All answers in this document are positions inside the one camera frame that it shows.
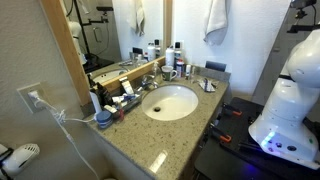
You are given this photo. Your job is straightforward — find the white terry towel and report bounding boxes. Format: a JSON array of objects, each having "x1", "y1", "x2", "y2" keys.
[{"x1": 202, "y1": 0, "x2": 231, "y2": 47}]

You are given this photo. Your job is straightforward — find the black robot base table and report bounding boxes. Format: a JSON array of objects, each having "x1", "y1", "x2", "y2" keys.
[{"x1": 193, "y1": 96, "x2": 320, "y2": 180}]

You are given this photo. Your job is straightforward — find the chrome faucet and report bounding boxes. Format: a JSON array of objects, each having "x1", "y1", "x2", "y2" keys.
[{"x1": 139, "y1": 74, "x2": 161, "y2": 91}]

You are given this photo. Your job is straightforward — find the white oval sink basin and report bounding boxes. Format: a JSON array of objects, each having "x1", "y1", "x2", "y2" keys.
[{"x1": 141, "y1": 83, "x2": 200, "y2": 122}]

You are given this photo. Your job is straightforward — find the grey mug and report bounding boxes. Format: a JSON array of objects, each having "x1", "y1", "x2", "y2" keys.
[{"x1": 161, "y1": 65, "x2": 179, "y2": 83}]

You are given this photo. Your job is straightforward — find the clear soap dispenser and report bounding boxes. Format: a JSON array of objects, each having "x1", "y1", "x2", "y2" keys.
[{"x1": 152, "y1": 60, "x2": 162, "y2": 85}]

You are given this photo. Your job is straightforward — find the small white roll-on bottle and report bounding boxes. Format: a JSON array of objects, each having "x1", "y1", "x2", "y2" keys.
[{"x1": 184, "y1": 64, "x2": 193, "y2": 81}]

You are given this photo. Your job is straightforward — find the white toothpaste tube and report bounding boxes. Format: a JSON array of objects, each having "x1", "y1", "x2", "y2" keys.
[{"x1": 118, "y1": 76, "x2": 135, "y2": 96}]

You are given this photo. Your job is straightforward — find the toiletry tray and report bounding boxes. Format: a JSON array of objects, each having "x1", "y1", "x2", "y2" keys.
[{"x1": 102, "y1": 92, "x2": 145, "y2": 116}]

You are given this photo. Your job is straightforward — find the small clear vial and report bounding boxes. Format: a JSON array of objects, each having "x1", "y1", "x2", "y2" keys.
[{"x1": 190, "y1": 66, "x2": 197, "y2": 83}]

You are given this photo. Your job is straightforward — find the small red item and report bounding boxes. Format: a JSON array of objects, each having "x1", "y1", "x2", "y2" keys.
[{"x1": 116, "y1": 106, "x2": 125, "y2": 121}]

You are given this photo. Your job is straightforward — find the blue round container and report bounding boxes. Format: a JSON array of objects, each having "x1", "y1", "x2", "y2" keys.
[{"x1": 96, "y1": 110, "x2": 114, "y2": 130}]

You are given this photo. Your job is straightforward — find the black orange clamp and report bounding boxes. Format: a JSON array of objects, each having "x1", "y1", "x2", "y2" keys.
[
  {"x1": 210, "y1": 124, "x2": 233, "y2": 144},
  {"x1": 221, "y1": 102, "x2": 244, "y2": 118}
]

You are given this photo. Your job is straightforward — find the white hair dryer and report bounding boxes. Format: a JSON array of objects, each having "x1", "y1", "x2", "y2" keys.
[{"x1": 0, "y1": 142, "x2": 41, "y2": 178}]

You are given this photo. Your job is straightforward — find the wood framed wall mirror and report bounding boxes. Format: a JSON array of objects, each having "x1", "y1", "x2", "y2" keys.
[{"x1": 41, "y1": 0, "x2": 173, "y2": 108}]

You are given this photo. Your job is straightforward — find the white power cable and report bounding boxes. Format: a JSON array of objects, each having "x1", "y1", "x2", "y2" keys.
[{"x1": 28, "y1": 91, "x2": 101, "y2": 180}]

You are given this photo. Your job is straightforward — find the beige wall outlet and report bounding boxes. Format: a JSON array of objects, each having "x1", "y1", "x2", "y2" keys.
[{"x1": 16, "y1": 81, "x2": 51, "y2": 115}]

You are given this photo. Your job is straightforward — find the black camera stand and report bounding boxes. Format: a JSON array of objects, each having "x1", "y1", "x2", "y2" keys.
[{"x1": 286, "y1": 0, "x2": 318, "y2": 35}]

